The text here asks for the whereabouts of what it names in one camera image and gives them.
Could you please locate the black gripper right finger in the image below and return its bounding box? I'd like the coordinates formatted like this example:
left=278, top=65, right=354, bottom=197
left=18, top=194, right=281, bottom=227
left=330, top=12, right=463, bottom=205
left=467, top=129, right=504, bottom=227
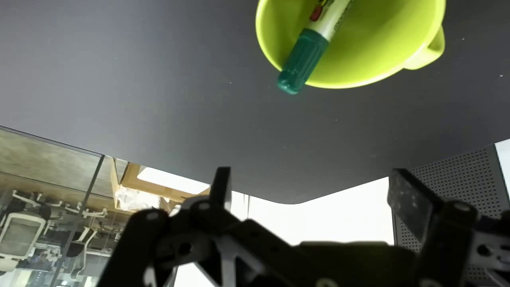
left=386, top=167, right=510, bottom=287

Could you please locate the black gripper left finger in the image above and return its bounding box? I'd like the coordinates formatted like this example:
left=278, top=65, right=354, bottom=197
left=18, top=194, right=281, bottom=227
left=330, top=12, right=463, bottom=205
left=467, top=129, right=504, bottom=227
left=98, top=165, right=295, bottom=287

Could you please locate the green capped white marker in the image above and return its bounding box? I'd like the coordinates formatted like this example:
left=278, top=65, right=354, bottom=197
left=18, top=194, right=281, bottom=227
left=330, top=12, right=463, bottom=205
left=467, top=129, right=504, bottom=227
left=275, top=0, right=353, bottom=97

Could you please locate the yellow-green plastic cup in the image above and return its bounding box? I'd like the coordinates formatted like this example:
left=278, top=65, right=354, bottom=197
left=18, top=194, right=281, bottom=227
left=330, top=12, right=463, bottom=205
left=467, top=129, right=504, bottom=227
left=254, top=0, right=448, bottom=90

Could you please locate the black perforated breadboard table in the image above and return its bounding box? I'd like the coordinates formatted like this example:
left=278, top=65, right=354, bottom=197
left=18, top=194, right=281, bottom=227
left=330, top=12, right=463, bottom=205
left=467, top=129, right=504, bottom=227
left=391, top=143, right=507, bottom=251

